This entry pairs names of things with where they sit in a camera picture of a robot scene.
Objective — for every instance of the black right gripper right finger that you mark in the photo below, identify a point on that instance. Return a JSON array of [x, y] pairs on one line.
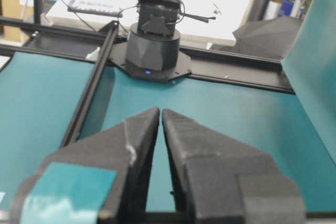
[[219, 179]]

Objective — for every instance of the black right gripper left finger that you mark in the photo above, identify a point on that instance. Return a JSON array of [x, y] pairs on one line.
[[102, 178]]

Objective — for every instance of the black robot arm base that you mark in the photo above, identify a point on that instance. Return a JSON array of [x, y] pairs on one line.
[[152, 51]]

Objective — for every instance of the teal backdrop panel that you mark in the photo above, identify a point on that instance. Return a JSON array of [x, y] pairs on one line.
[[310, 66]]

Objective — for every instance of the black angular cover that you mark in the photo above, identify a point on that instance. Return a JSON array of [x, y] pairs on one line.
[[271, 39]]

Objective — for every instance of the black aluminium frame rail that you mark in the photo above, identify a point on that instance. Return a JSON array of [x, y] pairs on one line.
[[213, 66]]

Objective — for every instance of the black diagonal frame strut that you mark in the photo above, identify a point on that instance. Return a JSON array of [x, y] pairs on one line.
[[84, 104]]

